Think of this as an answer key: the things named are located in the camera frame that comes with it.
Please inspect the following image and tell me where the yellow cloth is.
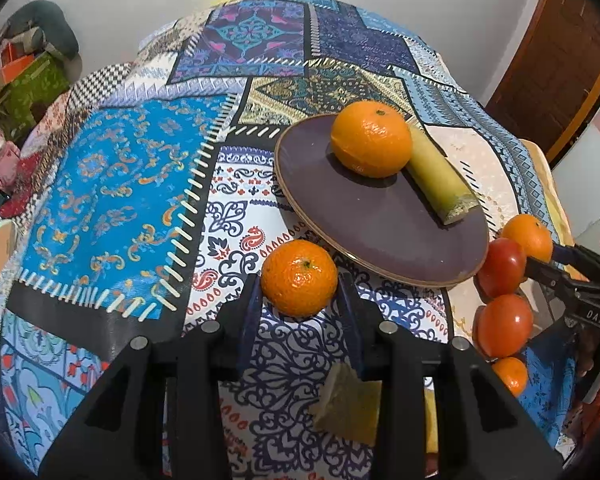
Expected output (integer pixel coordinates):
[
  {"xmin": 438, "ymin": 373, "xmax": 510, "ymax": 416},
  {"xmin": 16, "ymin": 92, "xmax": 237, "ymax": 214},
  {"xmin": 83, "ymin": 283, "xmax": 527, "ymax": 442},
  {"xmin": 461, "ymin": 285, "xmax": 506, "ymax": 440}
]
[{"xmin": 522, "ymin": 139, "xmax": 575, "ymax": 247}]

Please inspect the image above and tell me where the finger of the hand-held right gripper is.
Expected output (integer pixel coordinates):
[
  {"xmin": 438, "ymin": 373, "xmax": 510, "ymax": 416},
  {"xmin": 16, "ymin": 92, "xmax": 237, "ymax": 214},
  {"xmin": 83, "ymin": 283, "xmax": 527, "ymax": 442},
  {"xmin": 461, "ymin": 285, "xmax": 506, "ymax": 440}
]
[
  {"xmin": 522, "ymin": 257, "xmax": 581, "ymax": 292},
  {"xmin": 550, "ymin": 242, "xmax": 588, "ymax": 265}
]

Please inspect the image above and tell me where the tan wedge-shaped fruit piece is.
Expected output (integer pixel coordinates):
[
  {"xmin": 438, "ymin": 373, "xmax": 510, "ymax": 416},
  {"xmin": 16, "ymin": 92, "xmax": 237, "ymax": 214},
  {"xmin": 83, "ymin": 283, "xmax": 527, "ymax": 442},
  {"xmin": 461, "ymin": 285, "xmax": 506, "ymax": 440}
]
[{"xmin": 308, "ymin": 363, "xmax": 383, "ymax": 447}]

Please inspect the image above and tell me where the patchwork patterned tablecloth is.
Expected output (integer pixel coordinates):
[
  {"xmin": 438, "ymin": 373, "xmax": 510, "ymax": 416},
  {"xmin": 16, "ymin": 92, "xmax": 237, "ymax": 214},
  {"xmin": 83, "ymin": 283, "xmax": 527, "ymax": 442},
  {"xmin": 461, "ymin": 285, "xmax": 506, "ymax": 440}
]
[{"xmin": 0, "ymin": 0, "xmax": 576, "ymax": 480}]

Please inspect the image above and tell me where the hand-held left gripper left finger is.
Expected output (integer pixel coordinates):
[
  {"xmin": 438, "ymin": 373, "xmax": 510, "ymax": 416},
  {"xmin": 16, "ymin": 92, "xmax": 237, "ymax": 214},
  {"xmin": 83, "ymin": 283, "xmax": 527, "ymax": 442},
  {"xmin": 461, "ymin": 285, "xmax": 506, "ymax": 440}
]
[{"xmin": 37, "ymin": 275, "xmax": 264, "ymax": 480}]

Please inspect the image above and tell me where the dark green cushion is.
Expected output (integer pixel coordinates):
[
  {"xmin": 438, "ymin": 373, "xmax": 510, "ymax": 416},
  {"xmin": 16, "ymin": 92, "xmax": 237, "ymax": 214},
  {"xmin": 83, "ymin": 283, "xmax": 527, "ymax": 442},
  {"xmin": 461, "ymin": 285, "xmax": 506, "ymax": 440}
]
[{"xmin": 7, "ymin": 0, "xmax": 80, "ymax": 61}]

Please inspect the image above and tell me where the large orange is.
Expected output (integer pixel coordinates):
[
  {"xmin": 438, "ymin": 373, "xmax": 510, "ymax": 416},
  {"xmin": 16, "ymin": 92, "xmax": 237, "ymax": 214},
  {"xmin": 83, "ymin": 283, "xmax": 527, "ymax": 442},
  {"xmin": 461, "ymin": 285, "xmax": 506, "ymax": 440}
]
[{"xmin": 330, "ymin": 101, "xmax": 413, "ymax": 179}]

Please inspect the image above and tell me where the yellow-green sugarcane piece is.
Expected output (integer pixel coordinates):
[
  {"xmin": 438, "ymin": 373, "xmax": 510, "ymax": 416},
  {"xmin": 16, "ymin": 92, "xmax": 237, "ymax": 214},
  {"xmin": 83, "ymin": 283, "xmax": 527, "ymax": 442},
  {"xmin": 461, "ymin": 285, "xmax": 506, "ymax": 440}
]
[{"xmin": 405, "ymin": 127, "xmax": 481, "ymax": 225}]

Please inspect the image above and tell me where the orange box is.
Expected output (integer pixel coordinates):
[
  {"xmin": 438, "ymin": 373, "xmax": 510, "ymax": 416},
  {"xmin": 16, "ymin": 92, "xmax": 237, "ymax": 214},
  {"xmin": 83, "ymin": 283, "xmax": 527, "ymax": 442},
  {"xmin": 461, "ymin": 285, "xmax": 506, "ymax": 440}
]
[{"xmin": 0, "ymin": 42, "xmax": 48, "ymax": 86}]

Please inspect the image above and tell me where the red tomato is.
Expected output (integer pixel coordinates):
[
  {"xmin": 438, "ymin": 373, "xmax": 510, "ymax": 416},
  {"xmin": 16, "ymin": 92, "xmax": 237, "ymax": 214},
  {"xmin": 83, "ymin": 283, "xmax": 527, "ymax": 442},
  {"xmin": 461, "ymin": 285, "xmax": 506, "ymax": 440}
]
[
  {"xmin": 476, "ymin": 238, "xmax": 527, "ymax": 298},
  {"xmin": 472, "ymin": 294, "xmax": 534, "ymax": 358}
]

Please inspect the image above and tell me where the brown wooden door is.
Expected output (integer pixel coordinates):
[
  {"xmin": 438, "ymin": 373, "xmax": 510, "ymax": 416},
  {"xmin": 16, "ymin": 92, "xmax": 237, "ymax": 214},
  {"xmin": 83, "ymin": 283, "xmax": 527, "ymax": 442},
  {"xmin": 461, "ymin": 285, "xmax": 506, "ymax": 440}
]
[{"xmin": 484, "ymin": 0, "xmax": 600, "ymax": 167}]

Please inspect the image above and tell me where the round purple plate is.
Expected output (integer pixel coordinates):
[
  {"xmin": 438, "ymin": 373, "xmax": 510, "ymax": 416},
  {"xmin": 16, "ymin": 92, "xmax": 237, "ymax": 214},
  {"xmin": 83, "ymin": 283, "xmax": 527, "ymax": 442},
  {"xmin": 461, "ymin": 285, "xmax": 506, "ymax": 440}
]
[{"xmin": 274, "ymin": 114, "xmax": 490, "ymax": 288}]

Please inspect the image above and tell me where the small orange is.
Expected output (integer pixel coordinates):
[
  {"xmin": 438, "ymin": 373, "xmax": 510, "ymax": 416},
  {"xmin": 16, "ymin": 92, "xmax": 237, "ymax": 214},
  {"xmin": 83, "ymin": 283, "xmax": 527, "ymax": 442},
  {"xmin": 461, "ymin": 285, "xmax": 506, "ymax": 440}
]
[{"xmin": 491, "ymin": 357, "xmax": 529, "ymax": 397}]

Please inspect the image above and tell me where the green patterned box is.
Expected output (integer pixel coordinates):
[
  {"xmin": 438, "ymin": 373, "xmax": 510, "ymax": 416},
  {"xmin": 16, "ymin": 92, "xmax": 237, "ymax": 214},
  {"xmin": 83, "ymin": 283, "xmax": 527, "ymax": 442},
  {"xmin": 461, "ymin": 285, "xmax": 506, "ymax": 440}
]
[{"xmin": 0, "ymin": 54, "xmax": 71, "ymax": 133}]

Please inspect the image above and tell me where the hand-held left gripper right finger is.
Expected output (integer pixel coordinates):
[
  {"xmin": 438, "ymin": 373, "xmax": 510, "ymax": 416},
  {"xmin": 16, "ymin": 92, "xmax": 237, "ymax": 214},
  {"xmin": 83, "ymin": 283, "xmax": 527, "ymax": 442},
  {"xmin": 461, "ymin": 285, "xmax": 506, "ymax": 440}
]
[{"xmin": 336, "ymin": 272, "xmax": 565, "ymax": 480}]

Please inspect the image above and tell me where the orange with green stem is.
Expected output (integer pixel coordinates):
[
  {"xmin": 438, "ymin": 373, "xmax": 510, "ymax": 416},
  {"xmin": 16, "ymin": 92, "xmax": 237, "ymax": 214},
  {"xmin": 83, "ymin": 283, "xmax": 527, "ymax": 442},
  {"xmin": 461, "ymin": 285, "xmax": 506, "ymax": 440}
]
[{"xmin": 260, "ymin": 239, "xmax": 338, "ymax": 318}]

